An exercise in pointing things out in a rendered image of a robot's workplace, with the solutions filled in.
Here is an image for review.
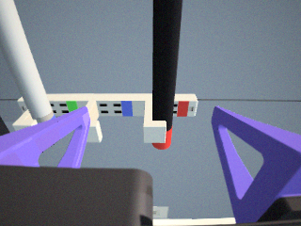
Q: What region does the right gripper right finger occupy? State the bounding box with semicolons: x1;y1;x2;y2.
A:
212;106;301;223

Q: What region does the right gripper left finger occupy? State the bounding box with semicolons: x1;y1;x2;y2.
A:
0;106;90;167

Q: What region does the black metal bar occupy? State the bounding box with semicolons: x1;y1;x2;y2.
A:
152;0;182;150

